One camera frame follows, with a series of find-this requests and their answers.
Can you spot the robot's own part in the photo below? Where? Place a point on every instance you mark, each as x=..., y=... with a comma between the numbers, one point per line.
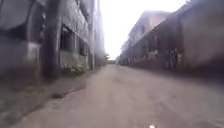
x=152, y=126

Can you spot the bush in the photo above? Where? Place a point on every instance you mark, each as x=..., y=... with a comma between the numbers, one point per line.
x=76, y=70

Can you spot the tree trunk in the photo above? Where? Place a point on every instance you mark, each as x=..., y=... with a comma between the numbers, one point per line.
x=51, y=40

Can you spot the long brick building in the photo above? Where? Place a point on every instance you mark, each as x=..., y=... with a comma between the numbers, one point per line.
x=173, y=43

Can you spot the grey concrete building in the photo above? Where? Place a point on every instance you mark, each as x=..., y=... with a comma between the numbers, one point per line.
x=73, y=36

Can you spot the weedy dirt verge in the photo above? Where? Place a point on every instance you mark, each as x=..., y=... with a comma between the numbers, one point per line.
x=26, y=96

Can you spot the grey-brown paved road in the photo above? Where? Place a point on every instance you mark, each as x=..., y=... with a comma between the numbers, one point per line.
x=133, y=100

